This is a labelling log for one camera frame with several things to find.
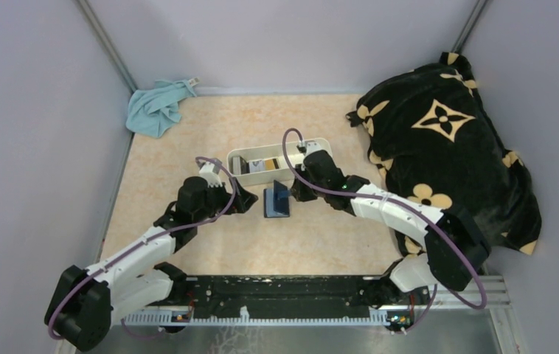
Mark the aluminium frame rail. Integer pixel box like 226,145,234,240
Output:
113,276,510,330

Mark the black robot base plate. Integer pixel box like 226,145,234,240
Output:
140,273,432,324

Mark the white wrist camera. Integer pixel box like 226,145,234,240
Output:
198,162,223,187
297,140,322,156

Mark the blue leather card holder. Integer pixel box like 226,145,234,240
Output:
263,181,291,218

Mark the light blue cloth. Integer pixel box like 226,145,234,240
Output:
125,77,201,139

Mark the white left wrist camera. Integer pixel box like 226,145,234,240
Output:
198,162,223,187

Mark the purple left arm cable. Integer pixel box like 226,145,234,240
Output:
47,156,237,341

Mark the black gold patterned blanket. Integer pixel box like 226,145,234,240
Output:
347,52,542,255

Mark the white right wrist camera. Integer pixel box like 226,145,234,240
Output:
297,140,322,156

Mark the gold card in bin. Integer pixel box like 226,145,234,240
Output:
265,158,280,171

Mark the white oval plastic bin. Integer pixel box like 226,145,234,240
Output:
226,138,333,187

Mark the white card in bin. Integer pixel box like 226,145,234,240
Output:
248,159,267,173

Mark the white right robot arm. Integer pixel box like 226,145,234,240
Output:
295,140,490,293

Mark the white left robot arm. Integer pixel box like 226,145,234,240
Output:
44,158,258,351

